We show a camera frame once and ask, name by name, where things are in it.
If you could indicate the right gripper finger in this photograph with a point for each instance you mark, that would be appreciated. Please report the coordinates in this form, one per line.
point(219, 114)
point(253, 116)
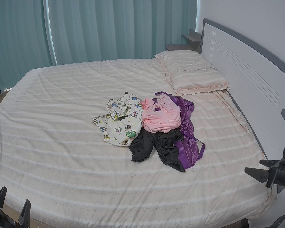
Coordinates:
point(269, 164)
point(257, 174)

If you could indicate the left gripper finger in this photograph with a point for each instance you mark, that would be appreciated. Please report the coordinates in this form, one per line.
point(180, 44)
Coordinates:
point(25, 212)
point(1, 198)

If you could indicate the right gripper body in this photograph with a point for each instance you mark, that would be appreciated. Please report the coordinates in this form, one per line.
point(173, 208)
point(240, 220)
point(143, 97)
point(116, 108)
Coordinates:
point(283, 174)

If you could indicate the black T-shirt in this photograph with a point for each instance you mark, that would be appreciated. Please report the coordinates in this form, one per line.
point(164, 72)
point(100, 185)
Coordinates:
point(166, 153)

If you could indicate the purple garment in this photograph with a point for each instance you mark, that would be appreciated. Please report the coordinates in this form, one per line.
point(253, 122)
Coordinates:
point(187, 148)

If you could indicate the bed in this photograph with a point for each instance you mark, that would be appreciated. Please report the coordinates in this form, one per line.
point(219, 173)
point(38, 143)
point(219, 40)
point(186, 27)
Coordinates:
point(61, 127)

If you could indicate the pink garment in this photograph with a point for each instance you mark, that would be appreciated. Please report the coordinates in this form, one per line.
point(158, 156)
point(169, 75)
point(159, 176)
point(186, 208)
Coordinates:
point(161, 117)

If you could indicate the cream pillow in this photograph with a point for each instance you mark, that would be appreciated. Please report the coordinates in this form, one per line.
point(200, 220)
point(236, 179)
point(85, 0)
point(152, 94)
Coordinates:
point(192, 72)

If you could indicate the white printed pyjama top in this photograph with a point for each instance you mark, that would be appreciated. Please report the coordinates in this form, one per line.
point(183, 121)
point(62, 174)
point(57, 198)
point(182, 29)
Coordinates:
point(118, 129)

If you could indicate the grey bedside table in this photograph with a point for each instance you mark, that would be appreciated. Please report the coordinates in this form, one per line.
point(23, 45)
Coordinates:
point(180, 47)

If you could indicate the blue-green curtain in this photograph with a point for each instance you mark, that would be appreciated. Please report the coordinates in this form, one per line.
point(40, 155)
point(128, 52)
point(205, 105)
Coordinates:
point(121, 20)
point(19, 32)

